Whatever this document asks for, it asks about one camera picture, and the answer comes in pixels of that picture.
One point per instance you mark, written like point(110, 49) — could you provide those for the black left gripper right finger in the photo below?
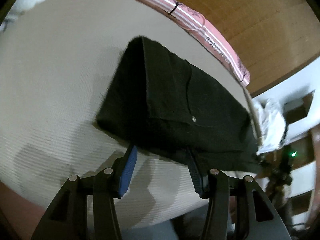
point(256, 217)

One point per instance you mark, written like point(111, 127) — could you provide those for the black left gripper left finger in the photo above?
point(66, 216)

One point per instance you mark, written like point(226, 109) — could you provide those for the black denim pants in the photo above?
point(169, 107)

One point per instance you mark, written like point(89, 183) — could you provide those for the white crumpled plastic bag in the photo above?
point(272, 125)

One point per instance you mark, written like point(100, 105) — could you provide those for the beige woven mattress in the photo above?
point(57, 61)

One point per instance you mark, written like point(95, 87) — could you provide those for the wooden headboard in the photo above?
point(273, 38)

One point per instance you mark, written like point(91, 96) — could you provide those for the pink striped pillow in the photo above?
point(197, 26)

